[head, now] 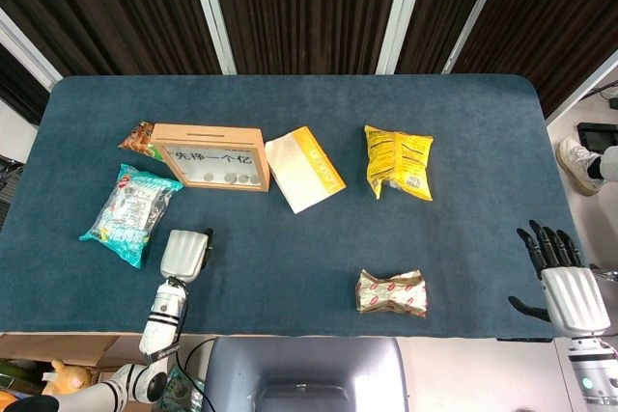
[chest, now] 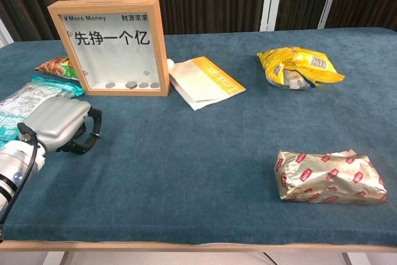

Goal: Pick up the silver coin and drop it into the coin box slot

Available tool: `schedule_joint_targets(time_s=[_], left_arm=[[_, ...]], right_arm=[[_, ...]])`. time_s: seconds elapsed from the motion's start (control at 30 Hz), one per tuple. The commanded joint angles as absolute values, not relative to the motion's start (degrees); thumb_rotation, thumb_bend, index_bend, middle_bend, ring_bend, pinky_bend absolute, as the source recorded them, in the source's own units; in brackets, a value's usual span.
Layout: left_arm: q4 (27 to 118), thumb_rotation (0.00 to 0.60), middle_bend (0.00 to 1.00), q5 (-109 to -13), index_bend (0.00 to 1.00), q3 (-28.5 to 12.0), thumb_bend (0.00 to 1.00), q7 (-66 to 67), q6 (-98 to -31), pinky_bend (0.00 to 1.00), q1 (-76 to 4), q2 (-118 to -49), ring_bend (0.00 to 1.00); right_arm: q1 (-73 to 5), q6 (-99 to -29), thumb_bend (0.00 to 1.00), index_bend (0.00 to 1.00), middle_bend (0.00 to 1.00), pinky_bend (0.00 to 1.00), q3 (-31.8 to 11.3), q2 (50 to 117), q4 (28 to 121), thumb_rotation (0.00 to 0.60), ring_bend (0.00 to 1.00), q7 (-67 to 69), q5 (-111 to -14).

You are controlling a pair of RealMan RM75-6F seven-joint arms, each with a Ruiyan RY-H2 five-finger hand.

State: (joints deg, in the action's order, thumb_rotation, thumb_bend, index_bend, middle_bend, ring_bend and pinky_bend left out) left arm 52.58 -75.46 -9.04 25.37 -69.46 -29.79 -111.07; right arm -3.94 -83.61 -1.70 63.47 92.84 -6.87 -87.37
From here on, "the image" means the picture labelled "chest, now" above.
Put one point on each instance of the robot left hand grey black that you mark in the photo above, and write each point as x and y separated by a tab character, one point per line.
59	122

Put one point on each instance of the robot left arm silver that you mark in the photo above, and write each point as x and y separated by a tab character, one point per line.
12	165

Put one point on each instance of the teal clear snack bag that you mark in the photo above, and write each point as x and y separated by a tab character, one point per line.
37	91

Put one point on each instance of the orange green snack bag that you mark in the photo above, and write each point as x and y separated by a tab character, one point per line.
56	66

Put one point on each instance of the teal blue table cloth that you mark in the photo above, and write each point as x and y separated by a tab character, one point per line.
186	168

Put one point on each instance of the yellow white paper envelope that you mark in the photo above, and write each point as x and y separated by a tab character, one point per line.
204	82

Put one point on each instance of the yellow chip bag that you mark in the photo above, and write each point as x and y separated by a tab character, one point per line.
297	60

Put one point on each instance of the gold red foil packet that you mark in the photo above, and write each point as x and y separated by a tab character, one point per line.
328	178

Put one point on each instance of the wooden frame money box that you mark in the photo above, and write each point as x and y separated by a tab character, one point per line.
105	60

